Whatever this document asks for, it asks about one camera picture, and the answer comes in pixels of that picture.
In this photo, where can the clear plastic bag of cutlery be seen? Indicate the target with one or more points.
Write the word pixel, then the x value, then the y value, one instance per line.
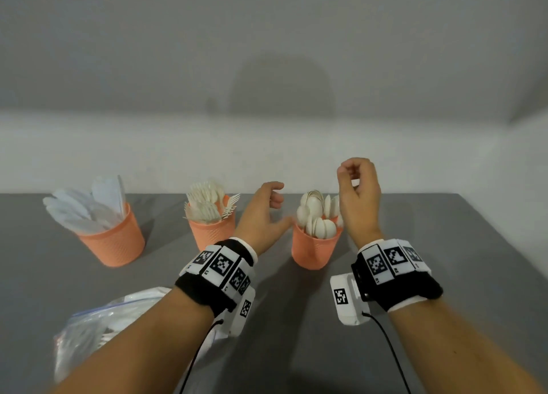
pixel 98 321

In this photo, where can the person's right hand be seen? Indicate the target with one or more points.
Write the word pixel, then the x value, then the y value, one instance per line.
pixel 361 209

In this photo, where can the person's left forearm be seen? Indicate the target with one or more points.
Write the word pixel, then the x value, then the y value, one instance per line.
pixel 141 351

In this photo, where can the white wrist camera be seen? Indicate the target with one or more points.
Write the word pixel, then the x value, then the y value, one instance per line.
pixel 349 299
pixel 242 316

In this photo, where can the person's left hand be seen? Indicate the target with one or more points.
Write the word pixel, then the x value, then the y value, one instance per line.
pixel 257 226

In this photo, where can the person's right forearm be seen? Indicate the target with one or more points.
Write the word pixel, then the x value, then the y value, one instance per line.
pixel 462 351

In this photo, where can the bunch of white spoons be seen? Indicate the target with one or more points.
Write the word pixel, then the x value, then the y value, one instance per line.
pixel 317 220

